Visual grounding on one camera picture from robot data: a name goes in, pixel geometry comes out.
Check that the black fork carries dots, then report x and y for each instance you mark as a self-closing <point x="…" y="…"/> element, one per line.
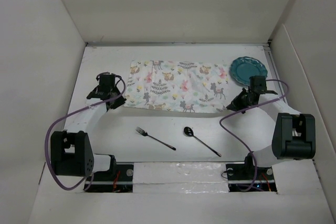
<point x="144" y="133"/>

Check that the teal scalloped plate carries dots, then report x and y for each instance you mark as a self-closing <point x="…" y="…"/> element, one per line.
<point x="242" y="68"/>

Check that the black slotted spoon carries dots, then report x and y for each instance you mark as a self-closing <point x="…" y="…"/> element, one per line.
<point x="189" y="132"/>

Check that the animal print cloth placemat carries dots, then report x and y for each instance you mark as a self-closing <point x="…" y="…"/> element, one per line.
<point x="179" y="86"/>

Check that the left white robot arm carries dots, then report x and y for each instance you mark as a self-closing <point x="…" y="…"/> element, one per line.
<point x="70" y="149"/>

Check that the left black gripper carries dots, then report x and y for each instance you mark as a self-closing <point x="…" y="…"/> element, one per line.
<point x="119" y="102"/>

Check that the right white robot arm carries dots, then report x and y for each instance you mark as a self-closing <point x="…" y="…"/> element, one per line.
<point x="294" y="136"/>

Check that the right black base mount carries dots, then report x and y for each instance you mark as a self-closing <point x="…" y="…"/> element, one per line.
<point x="240" y="178"/>

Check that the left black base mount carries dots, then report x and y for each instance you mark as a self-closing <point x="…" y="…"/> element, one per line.
<point x="118" y="181"/>

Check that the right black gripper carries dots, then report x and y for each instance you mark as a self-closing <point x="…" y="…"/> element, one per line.
<point x="235" y="103"/>

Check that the white foam strip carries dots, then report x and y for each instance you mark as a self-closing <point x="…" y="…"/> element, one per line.
<point x="179" y="178"/>

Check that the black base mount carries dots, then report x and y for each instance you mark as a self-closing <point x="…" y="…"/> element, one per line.
<point x="240" y="178"/>
<point x="118" y="181"/>

